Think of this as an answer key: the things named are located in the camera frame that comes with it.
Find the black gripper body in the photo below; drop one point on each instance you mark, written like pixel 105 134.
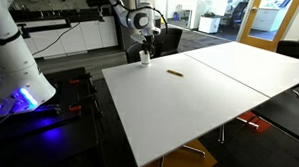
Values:
pixel 148 38

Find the white paper cup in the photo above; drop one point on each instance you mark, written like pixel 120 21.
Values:
pixel 144 58

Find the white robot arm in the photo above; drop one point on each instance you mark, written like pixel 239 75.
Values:
pixel 13 65

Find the brown wooden pencil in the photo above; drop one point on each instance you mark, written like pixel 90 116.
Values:
pixel 175 72

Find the white storage box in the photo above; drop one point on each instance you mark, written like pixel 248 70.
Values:
pixel 209 25

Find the white kitchen cabinets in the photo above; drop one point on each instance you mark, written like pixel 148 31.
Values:
pixel 74 37

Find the dark office chair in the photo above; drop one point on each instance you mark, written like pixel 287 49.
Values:
pixel 238 13

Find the black kitchen countertop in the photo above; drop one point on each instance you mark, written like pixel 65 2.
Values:
pixel 55 15

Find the black mounting bar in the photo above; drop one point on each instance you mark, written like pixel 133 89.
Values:
pixel 41 27

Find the metal table leg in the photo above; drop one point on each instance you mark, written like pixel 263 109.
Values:
pixel 193 150
pixel 222 133

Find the orange wooden glass door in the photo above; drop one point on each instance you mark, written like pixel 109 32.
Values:
pixel 268 21

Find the black robot stand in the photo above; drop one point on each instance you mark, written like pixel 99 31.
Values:
pixel 54 130

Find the red floor object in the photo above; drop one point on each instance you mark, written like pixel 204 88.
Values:
pixel 253 121

